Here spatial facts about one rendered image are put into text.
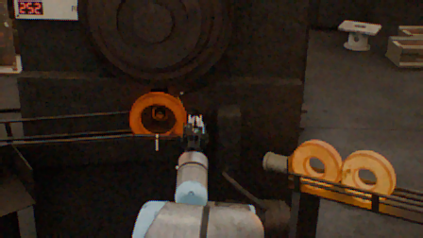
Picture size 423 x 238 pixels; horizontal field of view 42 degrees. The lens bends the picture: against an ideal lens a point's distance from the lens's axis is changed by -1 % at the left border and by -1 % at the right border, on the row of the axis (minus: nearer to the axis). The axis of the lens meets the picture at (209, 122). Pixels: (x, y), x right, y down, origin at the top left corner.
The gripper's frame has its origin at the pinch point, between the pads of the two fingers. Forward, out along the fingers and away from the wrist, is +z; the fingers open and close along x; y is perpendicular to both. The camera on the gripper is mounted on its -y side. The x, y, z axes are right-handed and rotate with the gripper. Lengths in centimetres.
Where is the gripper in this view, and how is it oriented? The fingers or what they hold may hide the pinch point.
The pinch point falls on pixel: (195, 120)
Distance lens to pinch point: 187.4
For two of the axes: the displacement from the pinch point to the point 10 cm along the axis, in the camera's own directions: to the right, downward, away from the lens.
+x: -10.0, -0.3, 0.0
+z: 0.2, -6.8, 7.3
